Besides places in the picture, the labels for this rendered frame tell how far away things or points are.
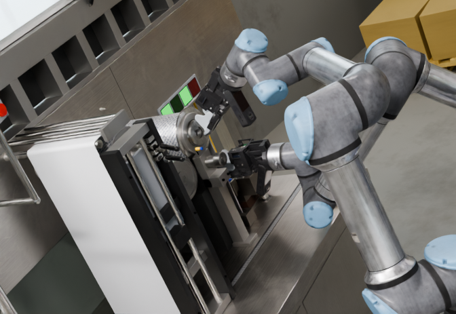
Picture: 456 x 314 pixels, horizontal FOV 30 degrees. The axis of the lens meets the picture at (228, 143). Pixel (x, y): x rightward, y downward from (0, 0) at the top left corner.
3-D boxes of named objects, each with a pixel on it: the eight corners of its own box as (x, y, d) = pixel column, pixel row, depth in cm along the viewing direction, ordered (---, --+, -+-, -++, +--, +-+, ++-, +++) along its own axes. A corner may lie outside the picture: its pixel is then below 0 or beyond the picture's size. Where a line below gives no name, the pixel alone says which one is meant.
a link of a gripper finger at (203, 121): (191, 124, 236) (204, 102, 230) (209, 137, 235) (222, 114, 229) (186, 129, 233) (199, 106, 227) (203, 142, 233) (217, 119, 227)
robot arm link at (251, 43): (252, 50, 207) (235, 26, 211) (234, 81, 214) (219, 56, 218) (277, 48, 211) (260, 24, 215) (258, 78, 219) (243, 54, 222)
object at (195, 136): (189, 119, 232) (205, 119, 238) (183, 119, 233) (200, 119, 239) (192, 146, 231) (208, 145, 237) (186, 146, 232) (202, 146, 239)
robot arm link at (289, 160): (321, 174, 225) (311, 147, 222) (286, 178, 232) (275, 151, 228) (332, 159, 231) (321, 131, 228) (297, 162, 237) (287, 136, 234)
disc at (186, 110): (191, 169, 233) (169, 123, 227) (189, 170, 233) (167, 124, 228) (216, 142, 244) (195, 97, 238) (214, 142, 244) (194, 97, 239)
